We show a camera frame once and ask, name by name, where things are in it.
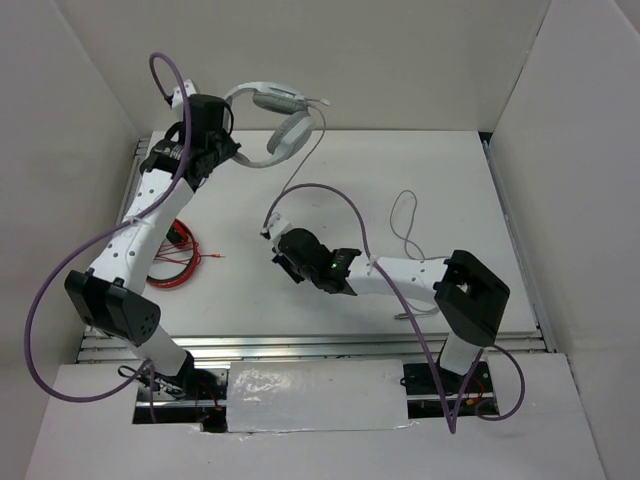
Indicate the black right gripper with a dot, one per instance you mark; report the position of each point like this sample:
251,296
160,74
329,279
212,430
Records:
284,261

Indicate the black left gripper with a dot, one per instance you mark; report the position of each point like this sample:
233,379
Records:
230,146

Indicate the white over-ear headphones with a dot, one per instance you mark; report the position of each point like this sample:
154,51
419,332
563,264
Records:
293,133

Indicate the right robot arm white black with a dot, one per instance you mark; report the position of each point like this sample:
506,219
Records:
471,297

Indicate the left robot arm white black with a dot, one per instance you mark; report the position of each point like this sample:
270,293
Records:
109,294

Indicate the red black headphones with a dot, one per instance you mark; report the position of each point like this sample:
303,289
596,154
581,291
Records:
177,259

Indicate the white foil-covered panel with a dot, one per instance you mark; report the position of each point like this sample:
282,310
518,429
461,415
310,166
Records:
327,395

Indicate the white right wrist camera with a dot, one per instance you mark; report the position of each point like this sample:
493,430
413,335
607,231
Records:
275,227

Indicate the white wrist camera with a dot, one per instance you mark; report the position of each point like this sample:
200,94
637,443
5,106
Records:
275,227
176,99

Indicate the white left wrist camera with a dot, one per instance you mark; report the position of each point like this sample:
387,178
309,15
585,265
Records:
176,99

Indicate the front aluminium rail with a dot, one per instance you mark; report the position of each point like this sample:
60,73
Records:
97,348

